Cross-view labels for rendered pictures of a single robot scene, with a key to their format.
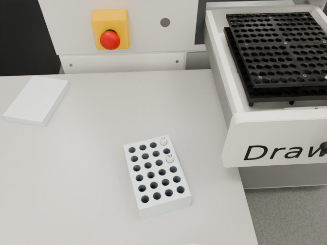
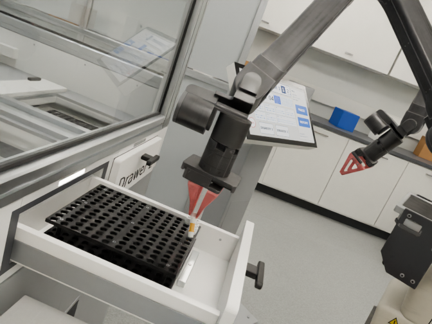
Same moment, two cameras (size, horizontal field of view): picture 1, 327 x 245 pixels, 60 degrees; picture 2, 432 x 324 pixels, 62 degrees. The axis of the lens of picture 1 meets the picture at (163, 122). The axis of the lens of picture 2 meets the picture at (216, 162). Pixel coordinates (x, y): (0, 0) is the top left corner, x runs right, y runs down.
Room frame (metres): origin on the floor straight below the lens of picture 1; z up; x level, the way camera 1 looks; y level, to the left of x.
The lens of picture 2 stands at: (0.28, 0.32, 1.23)
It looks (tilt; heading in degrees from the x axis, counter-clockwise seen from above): 17 degrees down; 278
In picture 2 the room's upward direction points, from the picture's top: 21 degrees clockwise
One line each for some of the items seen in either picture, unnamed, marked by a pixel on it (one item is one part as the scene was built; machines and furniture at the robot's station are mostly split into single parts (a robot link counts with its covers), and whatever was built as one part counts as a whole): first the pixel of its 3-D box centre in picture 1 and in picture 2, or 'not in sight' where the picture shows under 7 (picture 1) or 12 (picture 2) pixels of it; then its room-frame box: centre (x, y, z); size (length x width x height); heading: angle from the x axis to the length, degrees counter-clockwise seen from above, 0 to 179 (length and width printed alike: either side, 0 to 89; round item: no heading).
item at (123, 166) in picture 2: not in sight; (136, 165); (0.59, -0.53, 0.87); 0.29 x 0.02 x 0.11; 93
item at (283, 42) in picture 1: (280, 57); (128, 237); (0.45, -0.23, 0.87); 0.22 x 0.18 x 0.06; 3
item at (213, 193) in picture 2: not in sight; (199, 193); (0.37, -0.28, 0.98); 0.07 x 0.07 x 0.09; 0
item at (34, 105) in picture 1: (38, 99); not in sight; (0.44, 0.27, 0.77); 0.13 x 0.09 x 0.02; 169
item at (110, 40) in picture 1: (110, 39); not in sight; (0.50, 0.11, 0.88); 0.04 x 0.03 x 0.04; 93
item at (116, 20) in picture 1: (111, 30); not in sight; (0.54, 0.11, 0.88); 0.07 x 0.05 x 0.07; 93
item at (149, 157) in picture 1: (155, 174); not in sight; (0.25, 0.01, 0.78); 0.12 x 0.08 x 0.04; 16
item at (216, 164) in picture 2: not in sight; (217, 160); (0.36, -0.28, 1.05); 0.10 x 0.07 x 0.07; 0
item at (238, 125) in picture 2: not in sight; (227, 127); (0.36, -0.28, 1.11); 0.07 x 0.06 x 0.07; 7
